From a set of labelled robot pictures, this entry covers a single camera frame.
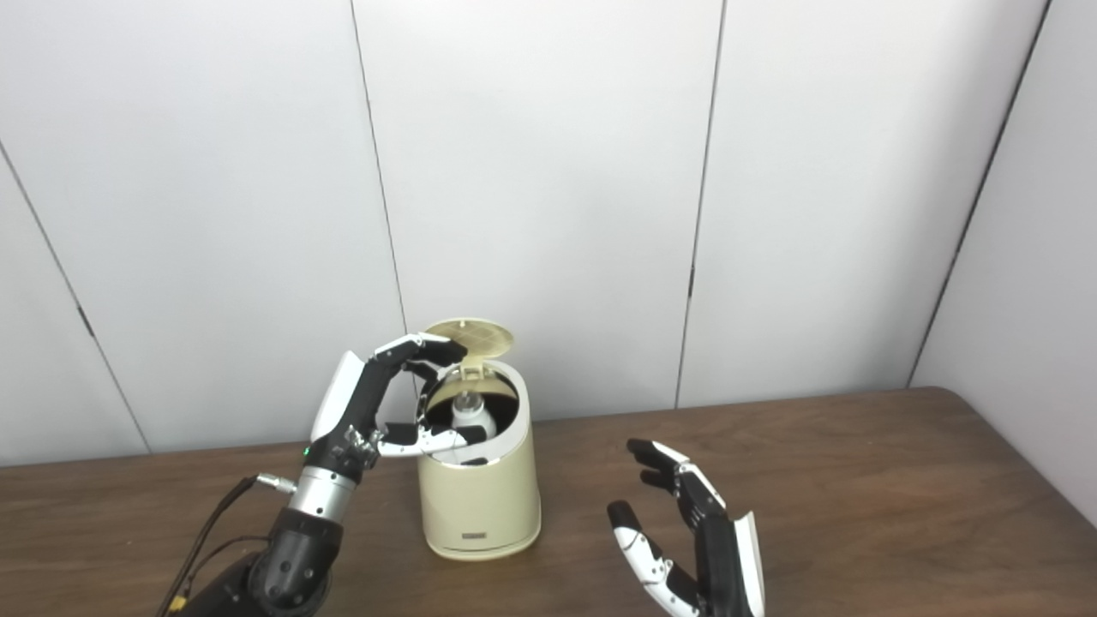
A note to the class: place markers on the cream-colored cylindrical bin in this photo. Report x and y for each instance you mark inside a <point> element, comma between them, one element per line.
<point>480,506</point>

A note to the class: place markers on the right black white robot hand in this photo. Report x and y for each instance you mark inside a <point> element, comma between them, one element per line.
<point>724,566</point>

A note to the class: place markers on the round cream bin lid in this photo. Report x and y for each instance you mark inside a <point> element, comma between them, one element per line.
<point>471,336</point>

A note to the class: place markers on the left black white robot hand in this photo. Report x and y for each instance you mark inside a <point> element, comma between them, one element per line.
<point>356,403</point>

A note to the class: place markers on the small white plastic bottle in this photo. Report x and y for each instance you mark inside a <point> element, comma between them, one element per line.
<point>474,417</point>

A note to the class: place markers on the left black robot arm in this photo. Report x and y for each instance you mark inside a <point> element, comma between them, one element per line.
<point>291,557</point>

